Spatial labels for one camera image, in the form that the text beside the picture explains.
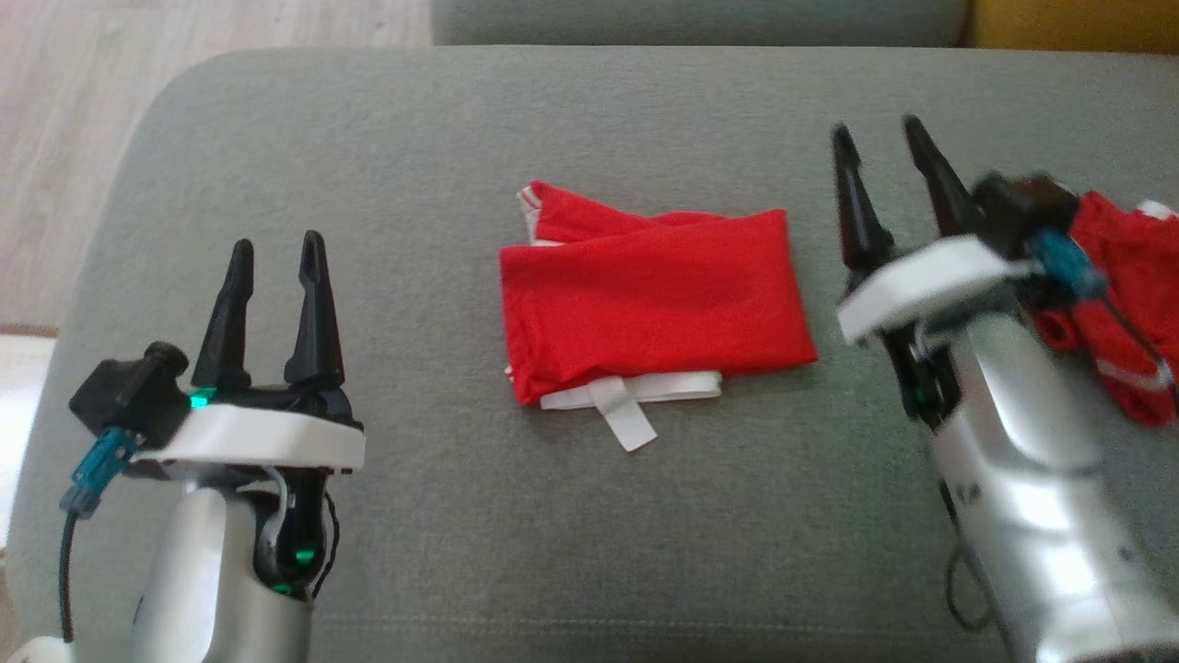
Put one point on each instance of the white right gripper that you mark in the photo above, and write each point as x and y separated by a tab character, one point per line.
921	285

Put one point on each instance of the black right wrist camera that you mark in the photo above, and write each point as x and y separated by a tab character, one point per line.
1022	207

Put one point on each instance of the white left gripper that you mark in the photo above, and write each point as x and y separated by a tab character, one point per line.
258	437

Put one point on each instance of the red jersey with white trim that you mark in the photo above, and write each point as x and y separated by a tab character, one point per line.
654	304

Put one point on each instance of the grey sofa back cushion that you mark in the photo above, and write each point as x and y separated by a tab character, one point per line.
700	20

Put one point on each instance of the yellow cushion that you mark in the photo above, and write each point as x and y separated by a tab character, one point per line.
1078	23

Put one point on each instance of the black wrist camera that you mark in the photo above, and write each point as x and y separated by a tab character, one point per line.
1022	207
124	396

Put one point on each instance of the grey sofa seat cushion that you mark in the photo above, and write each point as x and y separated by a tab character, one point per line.
599	534

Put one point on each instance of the red basketball shorts number 23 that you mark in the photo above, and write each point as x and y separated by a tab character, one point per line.
1138	267

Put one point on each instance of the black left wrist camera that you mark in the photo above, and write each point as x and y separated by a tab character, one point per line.
124	396

